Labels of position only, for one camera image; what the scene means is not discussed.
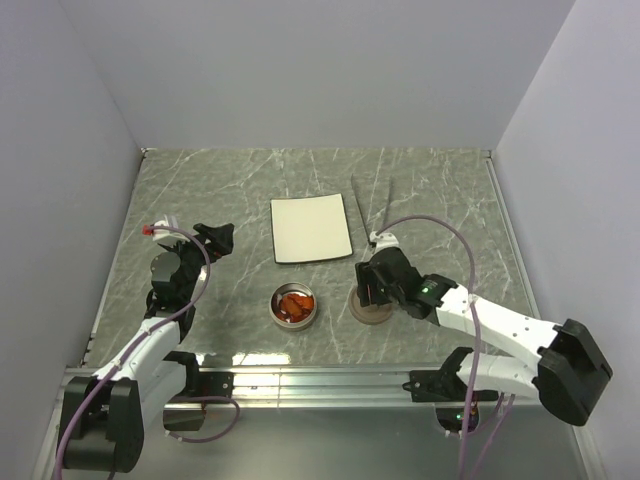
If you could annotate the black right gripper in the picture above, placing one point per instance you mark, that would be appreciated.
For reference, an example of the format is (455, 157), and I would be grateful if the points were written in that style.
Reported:
(365, 275)

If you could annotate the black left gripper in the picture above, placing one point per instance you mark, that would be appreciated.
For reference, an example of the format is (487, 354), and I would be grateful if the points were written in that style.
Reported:
(220, 237)

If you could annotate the brown round lunch box lid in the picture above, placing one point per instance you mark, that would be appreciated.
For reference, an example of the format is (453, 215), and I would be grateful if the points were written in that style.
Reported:
(369, 315)

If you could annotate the steel serving tongs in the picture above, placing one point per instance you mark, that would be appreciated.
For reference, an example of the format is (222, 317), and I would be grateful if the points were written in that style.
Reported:
(373, 205)

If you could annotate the orange fried chicken wing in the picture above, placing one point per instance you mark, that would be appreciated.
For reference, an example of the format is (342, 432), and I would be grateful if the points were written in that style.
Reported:
(294, 308)

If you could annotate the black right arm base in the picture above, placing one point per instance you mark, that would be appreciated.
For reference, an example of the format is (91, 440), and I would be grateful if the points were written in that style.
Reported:
(444, 386)

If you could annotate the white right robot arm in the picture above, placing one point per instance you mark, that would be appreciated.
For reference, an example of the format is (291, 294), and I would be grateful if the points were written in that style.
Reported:
(559, 364)

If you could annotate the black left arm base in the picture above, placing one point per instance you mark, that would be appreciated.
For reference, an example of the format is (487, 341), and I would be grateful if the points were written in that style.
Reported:
(187, 411)

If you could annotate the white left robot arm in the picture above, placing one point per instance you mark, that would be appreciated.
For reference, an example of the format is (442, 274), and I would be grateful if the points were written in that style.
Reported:
(104, 416)

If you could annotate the round steel lunch box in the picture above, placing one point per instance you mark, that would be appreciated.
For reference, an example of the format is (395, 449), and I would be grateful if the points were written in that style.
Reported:
(287, 288)

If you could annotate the white rectangular plate, black rim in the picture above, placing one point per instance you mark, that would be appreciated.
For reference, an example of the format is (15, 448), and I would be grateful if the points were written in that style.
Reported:
(312, 229)

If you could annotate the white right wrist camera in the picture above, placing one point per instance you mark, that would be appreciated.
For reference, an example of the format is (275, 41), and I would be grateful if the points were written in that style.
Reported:
(382, 240)

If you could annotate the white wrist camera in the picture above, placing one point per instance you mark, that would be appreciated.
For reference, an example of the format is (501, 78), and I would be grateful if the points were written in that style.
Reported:
(163, 232)
(382, 240)

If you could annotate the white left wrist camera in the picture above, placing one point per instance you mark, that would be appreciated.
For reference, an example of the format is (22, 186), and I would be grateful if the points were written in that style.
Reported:
(163, 232)

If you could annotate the aluminium front rail frame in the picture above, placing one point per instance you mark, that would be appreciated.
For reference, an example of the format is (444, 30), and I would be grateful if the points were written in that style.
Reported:
(291, 387)

